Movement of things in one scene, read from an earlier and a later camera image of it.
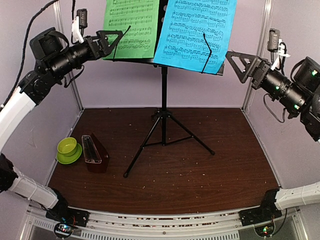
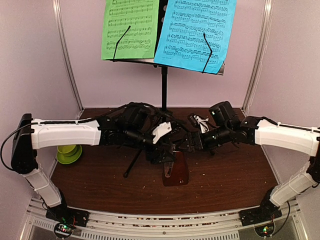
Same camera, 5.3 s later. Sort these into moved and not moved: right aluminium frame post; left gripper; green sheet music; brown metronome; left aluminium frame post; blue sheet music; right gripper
Moved: right gripper; brown metronome; left gripper
Not moved: right aluminium frame post; left aluminium frame post; green sheet music; blue sheet music
